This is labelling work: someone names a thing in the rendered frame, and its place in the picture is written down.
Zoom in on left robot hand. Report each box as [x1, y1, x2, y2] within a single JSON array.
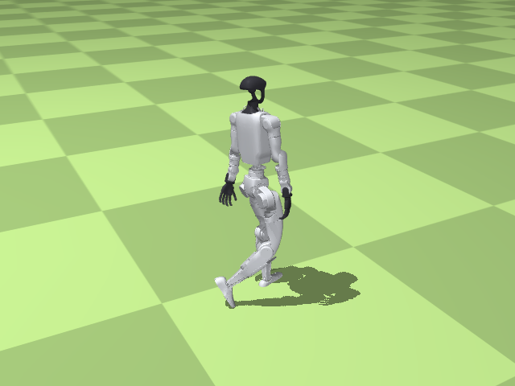
[[219, 173, 237, 206]]

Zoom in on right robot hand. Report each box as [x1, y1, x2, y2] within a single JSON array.
[[279, 187, 292, 220]]

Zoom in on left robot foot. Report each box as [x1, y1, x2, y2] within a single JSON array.
[[259, 272, 282, 287]]

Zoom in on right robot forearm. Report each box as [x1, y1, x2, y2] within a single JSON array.
[[275, 151, 292, 194]]

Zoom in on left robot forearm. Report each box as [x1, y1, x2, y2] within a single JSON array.
[[227, 147, 241, 182]]

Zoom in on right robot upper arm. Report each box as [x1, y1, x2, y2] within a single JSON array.
[[262, 114, 284, 163]]

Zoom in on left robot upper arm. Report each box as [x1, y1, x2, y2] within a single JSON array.
[[229, 112, 240, 154]]

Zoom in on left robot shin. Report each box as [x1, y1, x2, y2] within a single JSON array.
[[254, 226, 271, 281]]

